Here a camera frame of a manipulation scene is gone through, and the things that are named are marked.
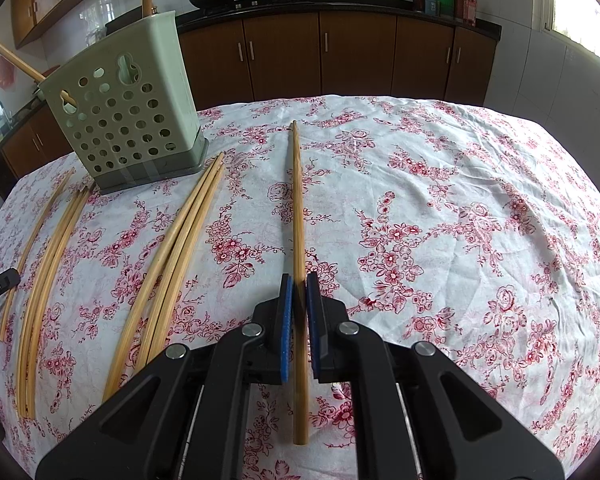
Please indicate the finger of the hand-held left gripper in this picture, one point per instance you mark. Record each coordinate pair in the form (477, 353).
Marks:
(0, 286)

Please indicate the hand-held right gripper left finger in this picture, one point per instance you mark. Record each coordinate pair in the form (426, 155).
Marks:
(285, 330)

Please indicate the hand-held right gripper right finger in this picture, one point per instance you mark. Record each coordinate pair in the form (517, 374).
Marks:
(312, 330)

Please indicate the straight bamboo chopstick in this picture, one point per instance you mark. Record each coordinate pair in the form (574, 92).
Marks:
(296, 210)

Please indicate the green perforated utensil holder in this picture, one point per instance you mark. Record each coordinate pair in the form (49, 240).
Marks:
(170, 85)

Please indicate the red floral tablecloth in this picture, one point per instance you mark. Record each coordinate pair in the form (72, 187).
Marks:
(430, 260)

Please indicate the small brown base cabinet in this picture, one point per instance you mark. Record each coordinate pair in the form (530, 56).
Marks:
(30, 145)

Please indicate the red hanging decoration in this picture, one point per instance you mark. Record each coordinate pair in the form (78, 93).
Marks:
(4, 72)

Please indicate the long brown base cabinet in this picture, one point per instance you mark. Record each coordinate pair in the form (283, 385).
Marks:
(360, 55)

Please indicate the black kitchen countertop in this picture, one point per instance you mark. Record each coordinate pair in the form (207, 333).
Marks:
(360, 2)

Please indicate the red packet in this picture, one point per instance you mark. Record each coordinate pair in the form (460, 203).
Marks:
(470, 9)

